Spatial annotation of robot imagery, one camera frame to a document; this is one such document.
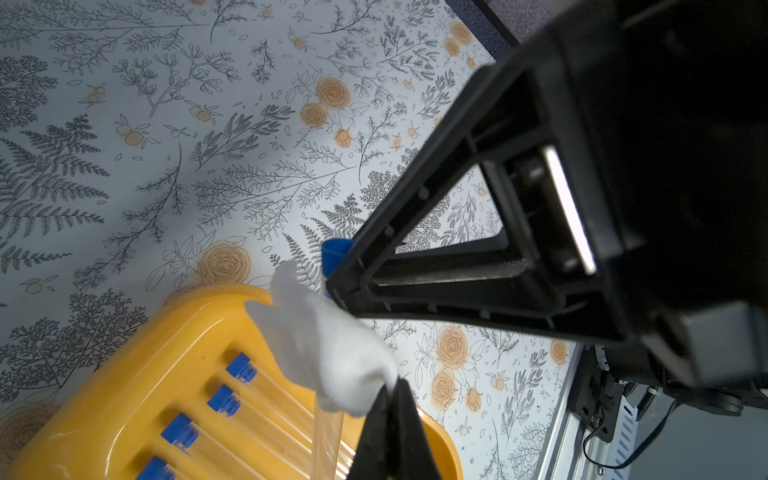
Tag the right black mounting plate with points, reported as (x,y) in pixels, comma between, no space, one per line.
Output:
(595,395)

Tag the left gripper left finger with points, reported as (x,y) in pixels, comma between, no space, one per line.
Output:
(371,461)

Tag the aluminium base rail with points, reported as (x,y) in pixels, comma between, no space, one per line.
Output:
(573,451)

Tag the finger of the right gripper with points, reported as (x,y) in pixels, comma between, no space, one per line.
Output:
(522,125)
(483,288)

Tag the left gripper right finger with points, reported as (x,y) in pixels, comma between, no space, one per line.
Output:
(408,454)

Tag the yellow plastic tray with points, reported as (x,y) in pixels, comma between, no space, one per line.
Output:
(144,371)

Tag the clear test tube blue cap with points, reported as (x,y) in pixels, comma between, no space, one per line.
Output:
(158,469)

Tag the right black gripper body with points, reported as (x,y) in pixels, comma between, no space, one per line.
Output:
(675,96)

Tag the white wipe cloth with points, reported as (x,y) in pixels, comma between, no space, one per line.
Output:
(290,325)

